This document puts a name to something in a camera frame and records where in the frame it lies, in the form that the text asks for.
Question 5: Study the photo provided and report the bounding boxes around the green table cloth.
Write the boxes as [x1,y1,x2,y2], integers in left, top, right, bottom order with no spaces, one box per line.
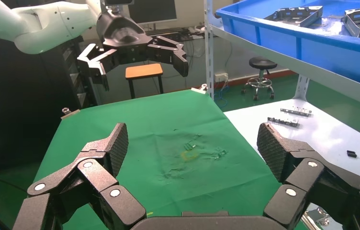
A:
[32,89,307,230]

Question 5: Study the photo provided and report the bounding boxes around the blue floor cable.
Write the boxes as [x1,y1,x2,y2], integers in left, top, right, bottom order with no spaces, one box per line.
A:
[213,84,232,109]

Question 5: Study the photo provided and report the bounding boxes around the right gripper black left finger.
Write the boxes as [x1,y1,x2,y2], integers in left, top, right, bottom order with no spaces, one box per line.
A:
[12,123,146,230]

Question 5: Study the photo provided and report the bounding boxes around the small slotted metal strip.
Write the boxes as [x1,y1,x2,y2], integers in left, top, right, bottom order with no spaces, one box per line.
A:
[267,116,301,128]
[280,107,313,117]

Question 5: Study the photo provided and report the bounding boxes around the dark cluttered desk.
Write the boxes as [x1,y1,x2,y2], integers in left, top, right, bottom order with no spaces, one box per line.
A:
[145,26,207,43]

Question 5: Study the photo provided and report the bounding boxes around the black round rolling stool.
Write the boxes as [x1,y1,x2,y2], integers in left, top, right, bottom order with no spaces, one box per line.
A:
[241,56,278,101]

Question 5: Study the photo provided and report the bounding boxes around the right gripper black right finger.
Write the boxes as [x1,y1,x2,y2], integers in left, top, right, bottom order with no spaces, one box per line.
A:
[257,122,360,230]

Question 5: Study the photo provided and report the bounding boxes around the blue plastic bin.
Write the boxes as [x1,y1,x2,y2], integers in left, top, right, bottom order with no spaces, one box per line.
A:
[215,0,360,92]

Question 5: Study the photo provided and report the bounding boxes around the black robot body column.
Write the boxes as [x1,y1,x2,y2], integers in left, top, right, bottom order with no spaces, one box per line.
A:
[0,34,99,171]

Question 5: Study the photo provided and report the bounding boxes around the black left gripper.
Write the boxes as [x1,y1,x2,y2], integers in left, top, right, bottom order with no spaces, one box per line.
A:
[77,11,190,92]

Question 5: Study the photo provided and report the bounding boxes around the dark computer monitor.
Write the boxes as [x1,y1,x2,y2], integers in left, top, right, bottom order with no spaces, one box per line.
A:
[128,0,178,25]

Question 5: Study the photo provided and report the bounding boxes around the wooden seat square stool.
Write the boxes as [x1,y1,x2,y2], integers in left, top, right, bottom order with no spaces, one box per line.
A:
[125,63,165,99]

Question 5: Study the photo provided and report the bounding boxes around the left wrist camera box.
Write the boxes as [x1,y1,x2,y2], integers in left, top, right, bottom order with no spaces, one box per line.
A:
[103,0,135,13]

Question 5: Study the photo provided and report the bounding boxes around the white metal shelf rack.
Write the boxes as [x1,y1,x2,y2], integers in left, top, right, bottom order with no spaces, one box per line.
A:
[203,0,360,112]

